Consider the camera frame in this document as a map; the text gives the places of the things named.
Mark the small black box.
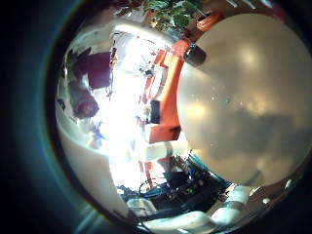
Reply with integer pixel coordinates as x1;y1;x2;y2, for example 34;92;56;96
148;99;162;125

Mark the orange sofa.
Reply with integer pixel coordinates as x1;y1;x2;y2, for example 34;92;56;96
139;38;191;183

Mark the green leafy plant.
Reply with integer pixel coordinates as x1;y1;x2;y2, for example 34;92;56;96
116;0;209;33

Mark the round orange pot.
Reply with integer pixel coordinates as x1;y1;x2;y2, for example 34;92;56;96
196;11;225;33

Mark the tangle of dark cables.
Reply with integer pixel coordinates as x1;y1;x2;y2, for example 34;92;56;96
116;159;230;214

